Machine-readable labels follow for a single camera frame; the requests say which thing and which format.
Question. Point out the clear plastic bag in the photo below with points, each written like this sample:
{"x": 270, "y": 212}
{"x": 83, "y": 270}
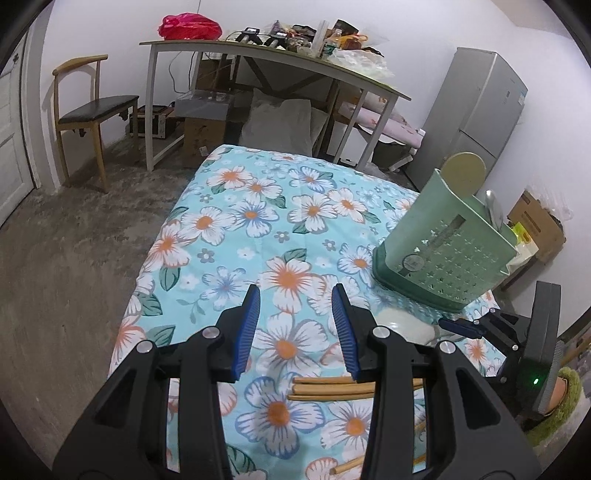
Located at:
{"x": 364, "y": 62}

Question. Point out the metal spoon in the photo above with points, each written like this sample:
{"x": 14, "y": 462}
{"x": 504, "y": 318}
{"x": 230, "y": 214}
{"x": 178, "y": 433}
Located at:
{"x": 491, "y": 205}

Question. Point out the grey refrigerator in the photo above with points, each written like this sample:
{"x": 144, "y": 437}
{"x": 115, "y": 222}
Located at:
{"x": 475, "y": 106}

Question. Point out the printed cardboard box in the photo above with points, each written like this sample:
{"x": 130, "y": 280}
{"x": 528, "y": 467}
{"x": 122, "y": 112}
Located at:
{"x": 538, "y": 226}

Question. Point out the green perforated utensil holder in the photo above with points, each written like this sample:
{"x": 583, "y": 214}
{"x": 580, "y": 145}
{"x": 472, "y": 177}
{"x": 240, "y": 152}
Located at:
{"x": 443, "y": 249}

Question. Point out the red plastic bag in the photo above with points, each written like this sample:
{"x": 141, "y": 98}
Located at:
{"x": 189, "y": 27}

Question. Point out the wooden chair black seat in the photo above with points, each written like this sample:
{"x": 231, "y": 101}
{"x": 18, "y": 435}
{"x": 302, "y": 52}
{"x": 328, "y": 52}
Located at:
{"x": 99, "y": 108}

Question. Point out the white ceramic spoon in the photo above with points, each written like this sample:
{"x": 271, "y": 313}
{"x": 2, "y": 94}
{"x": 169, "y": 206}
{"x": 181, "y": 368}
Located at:
{"x": 406, "y": 323}

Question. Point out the white door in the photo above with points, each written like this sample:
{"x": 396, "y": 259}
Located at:
{"x": 11, "y": 152}

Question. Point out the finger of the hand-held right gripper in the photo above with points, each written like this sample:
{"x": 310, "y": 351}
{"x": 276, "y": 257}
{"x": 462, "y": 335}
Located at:
{"x": 461, "y": 326}

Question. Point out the plastic drink bottle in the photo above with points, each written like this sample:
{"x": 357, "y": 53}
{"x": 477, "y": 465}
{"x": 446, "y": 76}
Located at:
{"x": 333, "y": 41}

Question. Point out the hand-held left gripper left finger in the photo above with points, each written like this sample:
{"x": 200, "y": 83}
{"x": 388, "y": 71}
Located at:
{"x": 247, "y": 332}

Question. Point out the silver countertop oven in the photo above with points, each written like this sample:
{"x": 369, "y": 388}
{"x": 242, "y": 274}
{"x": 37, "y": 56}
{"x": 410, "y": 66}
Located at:
{"x": 150, "y": 122}

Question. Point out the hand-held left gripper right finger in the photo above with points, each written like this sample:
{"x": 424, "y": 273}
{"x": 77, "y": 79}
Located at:
{"x": 344, "y": 332}

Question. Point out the black device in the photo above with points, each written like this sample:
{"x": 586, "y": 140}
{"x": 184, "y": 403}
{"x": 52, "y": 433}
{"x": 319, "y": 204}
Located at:
{"x": 251, "y": 36}

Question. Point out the floral light blue blanket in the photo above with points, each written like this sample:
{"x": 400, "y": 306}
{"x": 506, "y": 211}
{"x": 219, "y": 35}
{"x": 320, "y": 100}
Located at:
{"x": 258, "y": 217}

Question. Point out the white sack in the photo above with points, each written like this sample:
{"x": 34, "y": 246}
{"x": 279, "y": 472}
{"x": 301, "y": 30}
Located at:
{"x": 277, "y": 120}

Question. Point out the beige round wooden spoon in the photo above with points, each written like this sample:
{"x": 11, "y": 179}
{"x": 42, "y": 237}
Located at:
{"x": 464, "y": 173}

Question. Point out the pink floral rolled mat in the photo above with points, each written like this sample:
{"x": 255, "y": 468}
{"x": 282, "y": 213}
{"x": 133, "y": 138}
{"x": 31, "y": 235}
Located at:
{"x": 392, "y": 127}

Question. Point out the brown cardboard box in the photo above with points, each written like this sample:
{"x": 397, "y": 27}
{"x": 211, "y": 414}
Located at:
{"x": 203, "y": 138}

